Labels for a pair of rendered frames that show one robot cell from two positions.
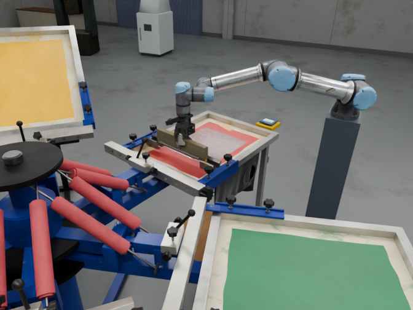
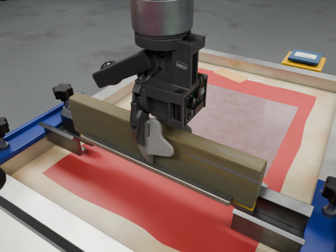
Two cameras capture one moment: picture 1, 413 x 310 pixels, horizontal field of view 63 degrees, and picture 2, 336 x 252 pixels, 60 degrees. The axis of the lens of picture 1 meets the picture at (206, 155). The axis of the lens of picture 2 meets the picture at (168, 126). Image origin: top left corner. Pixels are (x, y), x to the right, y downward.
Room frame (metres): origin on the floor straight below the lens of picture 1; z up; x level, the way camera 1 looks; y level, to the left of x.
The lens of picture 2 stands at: (1.27, 0.16, 1.36)
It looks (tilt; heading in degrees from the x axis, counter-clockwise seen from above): 35 degrees down; 354
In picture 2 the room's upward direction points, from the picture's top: straight up
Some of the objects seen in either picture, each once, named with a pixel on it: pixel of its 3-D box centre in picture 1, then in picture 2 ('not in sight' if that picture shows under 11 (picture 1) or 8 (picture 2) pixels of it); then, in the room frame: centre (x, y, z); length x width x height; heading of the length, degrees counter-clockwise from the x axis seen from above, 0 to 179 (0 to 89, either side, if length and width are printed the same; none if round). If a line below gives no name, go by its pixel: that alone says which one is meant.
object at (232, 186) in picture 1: (233, 178); not in sight; (1.75, -0.17, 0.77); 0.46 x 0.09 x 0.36; 142
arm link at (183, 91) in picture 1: (183, 93); not in sight; (1.63, 0.12, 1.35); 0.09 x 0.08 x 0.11; 90
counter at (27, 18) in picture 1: (53, 23); not in sight; (10.28, 4.50, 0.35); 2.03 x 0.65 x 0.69; 66
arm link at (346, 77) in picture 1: (351, 86); not in sight; (1.76, -0.77, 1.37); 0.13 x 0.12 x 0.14; 0
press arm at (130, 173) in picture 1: (133, 176); not in sight; (1.37, 0.35, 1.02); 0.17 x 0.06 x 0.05; 142
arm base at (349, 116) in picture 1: (346, 106); not in sight; (1.76, -0.77, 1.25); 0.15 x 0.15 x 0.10
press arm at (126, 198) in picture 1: (153, 186); not in sight; (1.48, 0.28, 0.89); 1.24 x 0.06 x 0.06; 142
